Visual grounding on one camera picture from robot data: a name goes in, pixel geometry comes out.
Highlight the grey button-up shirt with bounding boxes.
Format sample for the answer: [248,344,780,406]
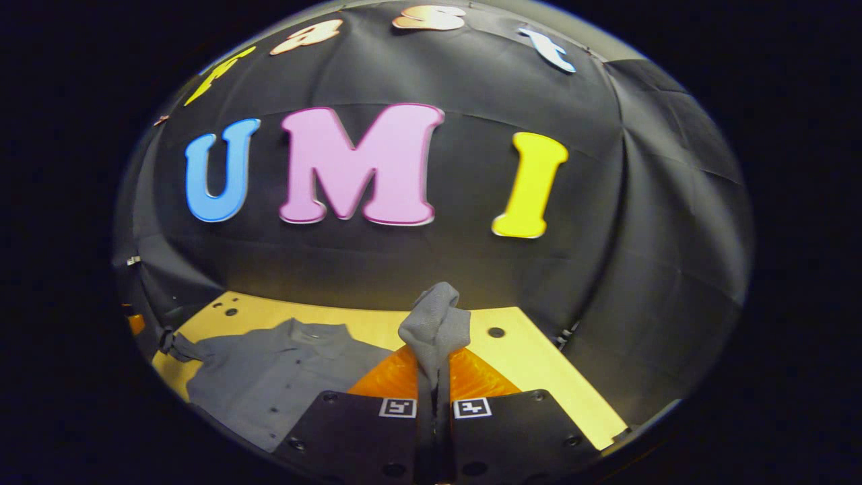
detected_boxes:
[158,282,472,453]

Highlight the black backdrop cloth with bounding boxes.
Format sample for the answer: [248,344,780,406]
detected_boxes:
[113,0,754,432]

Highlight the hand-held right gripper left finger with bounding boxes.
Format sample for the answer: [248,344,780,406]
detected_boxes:
[273,345,432,485]

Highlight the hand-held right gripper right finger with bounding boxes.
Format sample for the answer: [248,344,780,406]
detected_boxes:
[436,347,604,485]

